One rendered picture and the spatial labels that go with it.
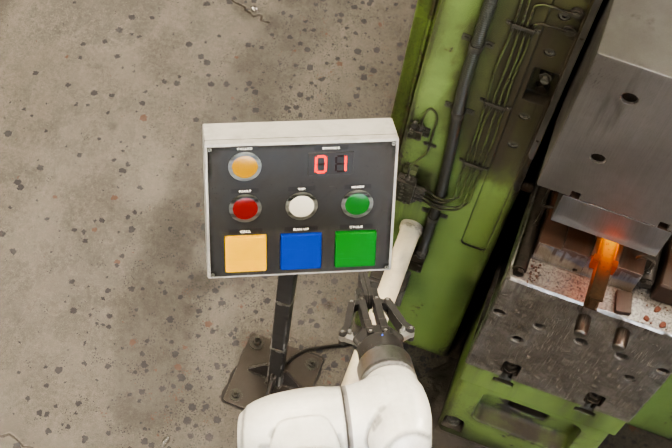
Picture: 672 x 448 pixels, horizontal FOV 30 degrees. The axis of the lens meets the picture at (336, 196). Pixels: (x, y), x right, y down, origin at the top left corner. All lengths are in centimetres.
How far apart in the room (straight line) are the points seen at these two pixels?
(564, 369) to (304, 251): 70
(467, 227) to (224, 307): 87
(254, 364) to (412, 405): 142
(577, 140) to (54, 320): 169
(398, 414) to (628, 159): 58
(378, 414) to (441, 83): 70
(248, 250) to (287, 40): 159
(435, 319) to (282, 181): 103
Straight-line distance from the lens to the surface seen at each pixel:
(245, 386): 324
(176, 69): 370
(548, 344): 262
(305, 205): 223
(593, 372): 268
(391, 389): 190
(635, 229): 227
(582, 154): 212
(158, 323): 331
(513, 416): 313
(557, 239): 240
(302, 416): 187
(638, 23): 196
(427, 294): 303
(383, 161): 221
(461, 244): 277
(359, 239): 227
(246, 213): 222
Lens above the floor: 304
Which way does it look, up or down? 61 degrees down
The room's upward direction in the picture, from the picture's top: 10 degrees clockwise
